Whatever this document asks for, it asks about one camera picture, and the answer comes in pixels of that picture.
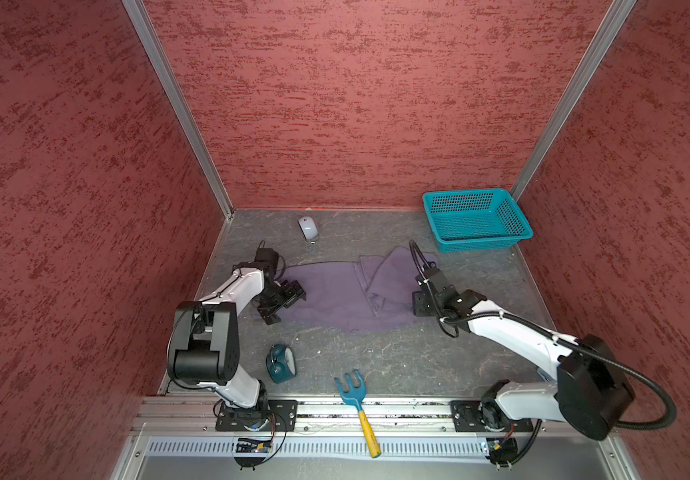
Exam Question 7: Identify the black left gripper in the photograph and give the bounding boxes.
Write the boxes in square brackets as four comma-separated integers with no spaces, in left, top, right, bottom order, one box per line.
[256,279,306,324]

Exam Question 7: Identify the purple trousers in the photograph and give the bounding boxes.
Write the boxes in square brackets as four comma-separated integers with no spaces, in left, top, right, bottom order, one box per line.
[277,247,423,333]

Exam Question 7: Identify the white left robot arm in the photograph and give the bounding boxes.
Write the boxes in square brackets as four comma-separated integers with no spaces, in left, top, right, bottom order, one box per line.
[166,263,306,430]

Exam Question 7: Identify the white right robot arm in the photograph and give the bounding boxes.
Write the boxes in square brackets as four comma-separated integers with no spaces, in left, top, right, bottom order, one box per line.
[412,281,636,440]

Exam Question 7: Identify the teal tape dispenser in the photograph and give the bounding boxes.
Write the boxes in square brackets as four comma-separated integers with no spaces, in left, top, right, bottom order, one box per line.
[266,344,297,384]

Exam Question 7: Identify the white computer mouse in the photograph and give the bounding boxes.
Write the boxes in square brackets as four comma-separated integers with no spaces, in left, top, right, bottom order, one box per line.
[298,216,320,243]

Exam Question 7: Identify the teal plastic mesh basket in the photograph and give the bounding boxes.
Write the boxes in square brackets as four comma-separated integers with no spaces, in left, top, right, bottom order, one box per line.
[422,188,534,253]

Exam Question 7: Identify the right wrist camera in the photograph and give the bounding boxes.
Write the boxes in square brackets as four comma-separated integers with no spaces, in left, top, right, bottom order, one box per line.
[417,267,450,293]

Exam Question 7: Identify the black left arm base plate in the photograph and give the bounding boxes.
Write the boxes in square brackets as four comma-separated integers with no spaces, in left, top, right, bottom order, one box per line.
[212,399,298,433]

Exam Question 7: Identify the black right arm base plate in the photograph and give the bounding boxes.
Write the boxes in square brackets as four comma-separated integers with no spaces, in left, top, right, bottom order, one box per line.
[450,400,533,435]

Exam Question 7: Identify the blue garden fork yellow handle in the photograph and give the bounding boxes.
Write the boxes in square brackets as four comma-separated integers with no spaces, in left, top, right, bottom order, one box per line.
[334,369,382,459]

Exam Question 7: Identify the left circuit board with wires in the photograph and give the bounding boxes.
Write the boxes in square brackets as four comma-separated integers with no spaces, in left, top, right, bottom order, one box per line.
[233,412,289,471]

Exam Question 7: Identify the circuit board with wires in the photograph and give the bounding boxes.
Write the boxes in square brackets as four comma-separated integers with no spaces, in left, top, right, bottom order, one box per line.
[486,431,520,469]
[233,412,289,471]

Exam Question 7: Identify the right circuit board with wires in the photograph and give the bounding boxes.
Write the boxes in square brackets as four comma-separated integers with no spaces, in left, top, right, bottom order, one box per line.
[486,431,520,469]

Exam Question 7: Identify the aluminium front rail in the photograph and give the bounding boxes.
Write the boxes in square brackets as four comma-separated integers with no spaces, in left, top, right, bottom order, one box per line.
[131,394,606,464]

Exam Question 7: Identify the black corrugated cable conduit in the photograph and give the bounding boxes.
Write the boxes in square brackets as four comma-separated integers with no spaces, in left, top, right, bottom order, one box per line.
[407,239,679,469]

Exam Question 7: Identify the aluminium corner post left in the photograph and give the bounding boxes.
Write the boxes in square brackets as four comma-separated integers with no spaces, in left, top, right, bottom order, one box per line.
[122,0,235,221]

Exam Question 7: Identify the aluminium corner post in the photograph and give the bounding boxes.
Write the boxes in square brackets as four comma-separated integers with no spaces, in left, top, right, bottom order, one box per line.
[122,0,235,221]
[510,0,637,201]

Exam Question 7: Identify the aluminium corner post right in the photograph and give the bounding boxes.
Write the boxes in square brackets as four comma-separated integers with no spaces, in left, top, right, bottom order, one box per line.
[510,0,637,201]

